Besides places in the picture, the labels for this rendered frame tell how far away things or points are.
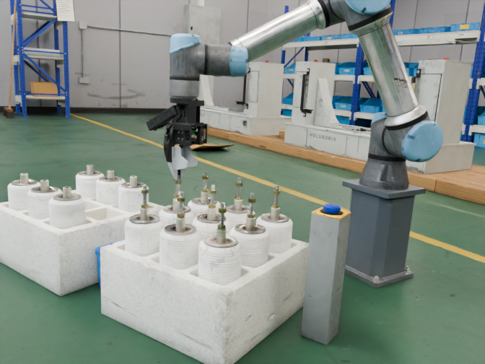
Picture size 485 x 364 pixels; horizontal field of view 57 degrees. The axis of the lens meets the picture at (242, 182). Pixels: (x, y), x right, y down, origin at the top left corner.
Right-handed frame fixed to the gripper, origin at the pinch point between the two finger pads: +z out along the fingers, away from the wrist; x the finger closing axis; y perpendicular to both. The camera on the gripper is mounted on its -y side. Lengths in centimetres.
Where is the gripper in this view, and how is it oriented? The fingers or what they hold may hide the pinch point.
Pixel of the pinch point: (175, 173)
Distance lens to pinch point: 120.8
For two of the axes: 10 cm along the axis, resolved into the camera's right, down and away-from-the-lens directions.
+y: 8.6, 1.5, -4.8
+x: 5.0, -1.6, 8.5
